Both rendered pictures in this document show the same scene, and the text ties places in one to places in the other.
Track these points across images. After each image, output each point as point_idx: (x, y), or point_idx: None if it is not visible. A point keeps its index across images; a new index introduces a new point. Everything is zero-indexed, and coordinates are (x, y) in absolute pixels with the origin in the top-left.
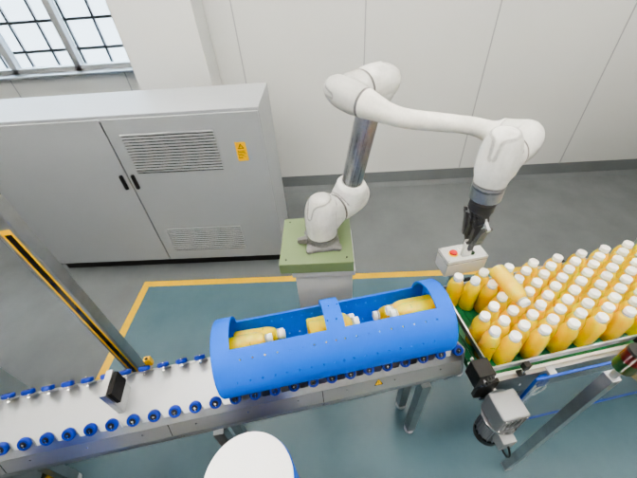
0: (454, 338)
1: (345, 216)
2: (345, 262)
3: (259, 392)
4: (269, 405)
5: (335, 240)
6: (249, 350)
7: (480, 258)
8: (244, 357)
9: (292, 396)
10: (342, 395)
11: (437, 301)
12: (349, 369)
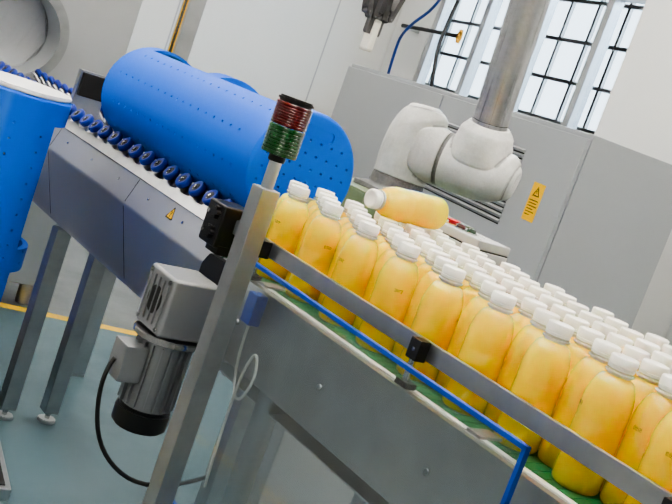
0: (254, 139)
1: (433, 159)
2: (358, 188)
3: (118, 135)
4: (105, 165)
5: (393, 184)
6: (158, 55)
7: (465, 238)
8: (149, 56)
9: (121, 164)
10: (140, 204)
11: None
12: (169, 121)
